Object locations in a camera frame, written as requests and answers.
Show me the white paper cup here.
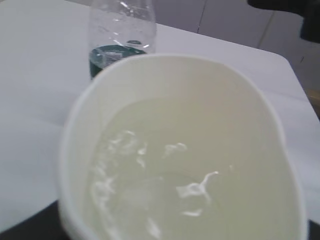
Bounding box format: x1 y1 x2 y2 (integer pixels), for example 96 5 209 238
58 54 308 240

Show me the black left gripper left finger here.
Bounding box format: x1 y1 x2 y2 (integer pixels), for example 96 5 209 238
0 201 68 240

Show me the clear plastic water bottle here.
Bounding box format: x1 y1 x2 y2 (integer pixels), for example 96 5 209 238
88 0 157 79

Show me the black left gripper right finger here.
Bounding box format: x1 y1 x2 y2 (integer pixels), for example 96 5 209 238
308 219 320 240

